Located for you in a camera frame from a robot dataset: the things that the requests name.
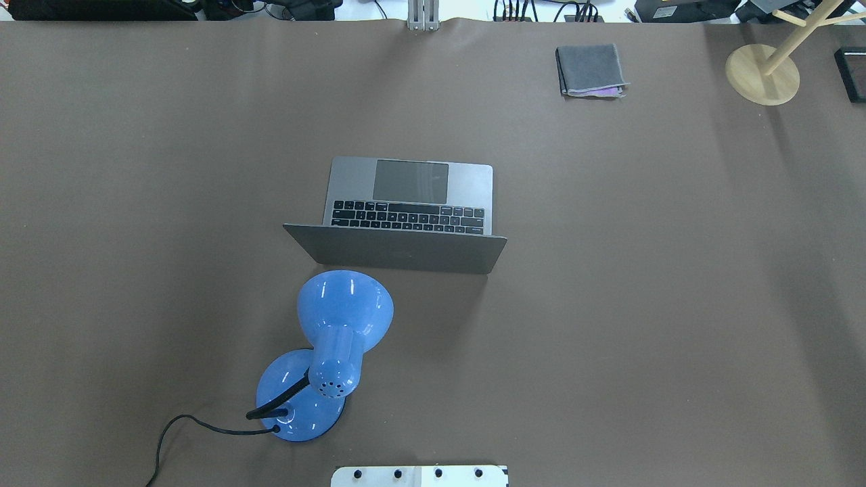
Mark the folded grey cloth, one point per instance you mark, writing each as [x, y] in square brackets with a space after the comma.
[590, 71]

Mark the grey laptop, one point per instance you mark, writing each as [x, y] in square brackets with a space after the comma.
[406, 214]

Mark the black tray on table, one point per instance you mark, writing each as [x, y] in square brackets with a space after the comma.
[851, 65]

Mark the wooden mug tree stand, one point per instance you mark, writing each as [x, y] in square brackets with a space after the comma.
[767, 75]

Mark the blue desk lamp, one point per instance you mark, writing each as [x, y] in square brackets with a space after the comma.
[301, 394]

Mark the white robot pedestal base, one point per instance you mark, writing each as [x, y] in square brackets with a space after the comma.
[421, 475]

